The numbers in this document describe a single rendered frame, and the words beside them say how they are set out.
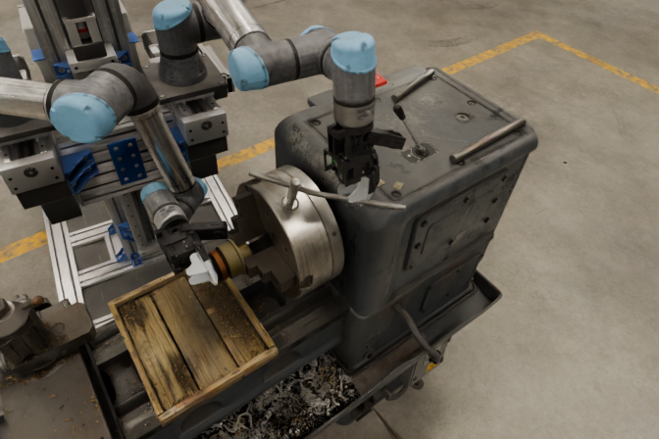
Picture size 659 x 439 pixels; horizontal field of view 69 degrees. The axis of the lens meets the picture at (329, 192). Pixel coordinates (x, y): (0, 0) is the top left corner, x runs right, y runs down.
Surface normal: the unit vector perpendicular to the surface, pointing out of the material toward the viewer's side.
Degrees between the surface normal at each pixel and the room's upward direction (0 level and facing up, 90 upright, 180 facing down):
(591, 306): 0
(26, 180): 90
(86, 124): 90
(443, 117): 0
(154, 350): 0
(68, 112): 89
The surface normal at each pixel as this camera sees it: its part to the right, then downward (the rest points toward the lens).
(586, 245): 0.05, -0.71
